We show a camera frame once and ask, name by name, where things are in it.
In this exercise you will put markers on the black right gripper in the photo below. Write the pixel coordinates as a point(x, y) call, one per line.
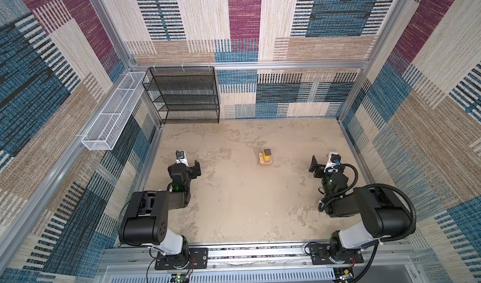
point(319, 169)

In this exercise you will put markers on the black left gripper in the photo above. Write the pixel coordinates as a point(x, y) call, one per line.
point(195, 170)

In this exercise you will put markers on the light wood block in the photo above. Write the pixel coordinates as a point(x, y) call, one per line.
point(262, 162)

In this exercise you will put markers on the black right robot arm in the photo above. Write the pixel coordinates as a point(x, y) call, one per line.
point(387, 214)

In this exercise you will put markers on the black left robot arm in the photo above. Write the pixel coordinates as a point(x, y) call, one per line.
point(145, 222)

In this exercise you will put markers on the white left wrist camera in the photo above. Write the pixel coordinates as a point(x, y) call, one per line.
point(181, 158)

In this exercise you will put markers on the black wire shelf rack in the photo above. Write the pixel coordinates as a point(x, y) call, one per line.
point(183, 95)

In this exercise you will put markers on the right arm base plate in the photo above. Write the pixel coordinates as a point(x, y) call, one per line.
point(321, 254)

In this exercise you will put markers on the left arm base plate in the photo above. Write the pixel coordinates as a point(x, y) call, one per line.
point(195, 258)

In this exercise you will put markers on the white wire mesh basket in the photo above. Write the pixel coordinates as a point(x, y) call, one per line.
point(105, 131)

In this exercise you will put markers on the aluminium front rail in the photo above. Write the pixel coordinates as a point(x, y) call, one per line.
point(227, 262)

